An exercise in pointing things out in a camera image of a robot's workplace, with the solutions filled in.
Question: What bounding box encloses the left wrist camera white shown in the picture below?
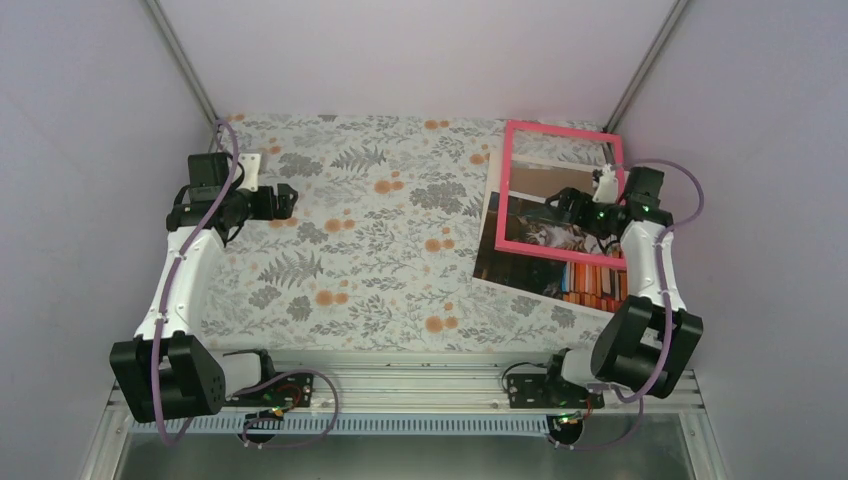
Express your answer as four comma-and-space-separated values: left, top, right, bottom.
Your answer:
238, 152, 263, 192

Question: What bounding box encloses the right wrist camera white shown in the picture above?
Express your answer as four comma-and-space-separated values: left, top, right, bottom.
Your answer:
592, 165, 619, 204

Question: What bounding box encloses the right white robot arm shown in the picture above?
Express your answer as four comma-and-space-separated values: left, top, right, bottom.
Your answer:
545, 159, 703, 403

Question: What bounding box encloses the pink wooden picture frame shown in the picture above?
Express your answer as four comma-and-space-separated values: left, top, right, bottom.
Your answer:
494, 120, 626, 270

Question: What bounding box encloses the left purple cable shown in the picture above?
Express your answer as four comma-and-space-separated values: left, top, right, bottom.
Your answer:
149, 119, 340, 452

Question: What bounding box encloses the brown cardboard backing board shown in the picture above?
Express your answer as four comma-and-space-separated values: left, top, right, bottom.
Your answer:
509, 153, 626, 201

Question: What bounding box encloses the aluminium mounting rail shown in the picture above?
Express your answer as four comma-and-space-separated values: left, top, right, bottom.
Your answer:
105, 349, 705, 416

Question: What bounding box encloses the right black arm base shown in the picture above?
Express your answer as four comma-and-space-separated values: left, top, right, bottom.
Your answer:
501, 373, 606, 445

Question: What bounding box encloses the floral patterned table mat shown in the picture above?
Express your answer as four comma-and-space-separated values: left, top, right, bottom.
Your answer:
201, 114, 608, 352

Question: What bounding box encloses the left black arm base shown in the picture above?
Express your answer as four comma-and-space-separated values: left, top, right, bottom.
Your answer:
225, 371, 315, 444

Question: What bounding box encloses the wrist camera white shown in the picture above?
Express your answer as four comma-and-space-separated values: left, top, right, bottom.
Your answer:
238, 152, 263, 192
592, 165, 619, 204

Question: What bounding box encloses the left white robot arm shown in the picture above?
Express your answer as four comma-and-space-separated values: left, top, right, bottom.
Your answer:
109, 151, 298, 423

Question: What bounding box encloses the cat and books photo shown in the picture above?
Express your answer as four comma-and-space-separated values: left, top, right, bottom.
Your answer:
473, 192, 629, 313

